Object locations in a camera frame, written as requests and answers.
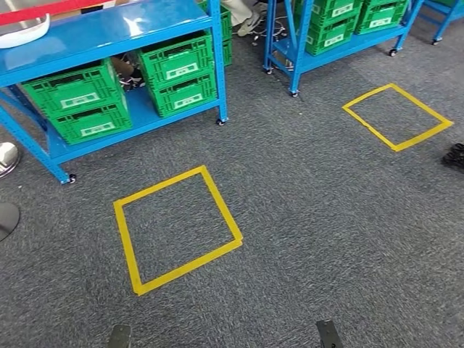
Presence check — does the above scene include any chrome barrier stanchion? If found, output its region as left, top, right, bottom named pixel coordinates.
left=0, top=141, right=21, bottom=180

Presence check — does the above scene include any black barrier stanchion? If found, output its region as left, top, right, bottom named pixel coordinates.
left=0, top=202, right=21, bottom=243

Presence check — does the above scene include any red barrier belt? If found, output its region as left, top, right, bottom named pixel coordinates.
left=0, top=0, right=109, bottom=26

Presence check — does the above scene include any green plastic crate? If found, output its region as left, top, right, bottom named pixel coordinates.
left=304, top=14, right=360, bottom=57
left=293, top=0, right=364, bottom=28
left=197, top=0, right=232, bottom=42
left=49, top=103, right=133, bottom=146
left=21, top=58, right=126, bottom=119
left=137, top=30, right=215, bottom=90
left=149, top=72, right=218, bottom=119
left=354, top=2, right=410, bottom=36
left=222, top=38, right=234, bottom=67

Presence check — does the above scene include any chrome office chair base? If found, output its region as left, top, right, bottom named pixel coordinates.
left=252, top=17, right=287, bottom=46

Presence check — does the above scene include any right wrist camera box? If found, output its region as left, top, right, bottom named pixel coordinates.
left=315, top=319, right=343, bottom=348

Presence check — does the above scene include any blue metal shelf rack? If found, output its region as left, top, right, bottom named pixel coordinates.
left=416, top=0, right=464, bottom=46
left=263, top=0, right=425, bottom=99
left=0, top=0, right=229, bottom=186

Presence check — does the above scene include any yellow floor tape square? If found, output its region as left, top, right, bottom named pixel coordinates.
left=342, top=83, right=455, bottom=153
left=112, top=165, right=244, bottom=297

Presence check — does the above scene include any white curved plastic part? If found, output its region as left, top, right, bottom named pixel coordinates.
left=0, top=13, right=51, bottom=50

